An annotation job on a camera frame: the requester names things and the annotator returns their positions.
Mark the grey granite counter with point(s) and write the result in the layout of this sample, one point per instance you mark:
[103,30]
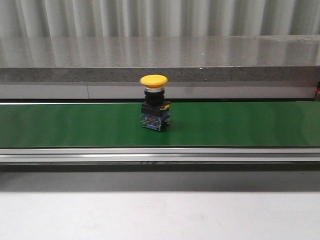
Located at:
[221,68]

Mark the green conveyor belt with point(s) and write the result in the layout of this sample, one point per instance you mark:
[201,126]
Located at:
[201,136]

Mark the white pleated curtain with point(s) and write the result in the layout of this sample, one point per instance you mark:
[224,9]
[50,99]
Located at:
[158,18]

